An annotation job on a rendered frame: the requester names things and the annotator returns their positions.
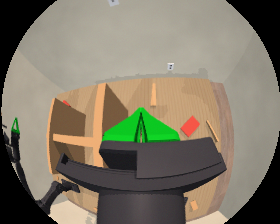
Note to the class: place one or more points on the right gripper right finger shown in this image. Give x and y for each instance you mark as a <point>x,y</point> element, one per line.
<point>155,130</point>

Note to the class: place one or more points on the orange rectangular block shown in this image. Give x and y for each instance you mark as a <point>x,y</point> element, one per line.
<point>194,205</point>

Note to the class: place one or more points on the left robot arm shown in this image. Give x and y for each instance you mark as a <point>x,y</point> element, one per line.
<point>46,202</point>

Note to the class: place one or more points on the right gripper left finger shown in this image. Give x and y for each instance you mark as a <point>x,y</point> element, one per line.
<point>126,130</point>

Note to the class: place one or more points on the brown wooden board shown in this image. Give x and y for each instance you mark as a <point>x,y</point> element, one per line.
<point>64,120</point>
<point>109,111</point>

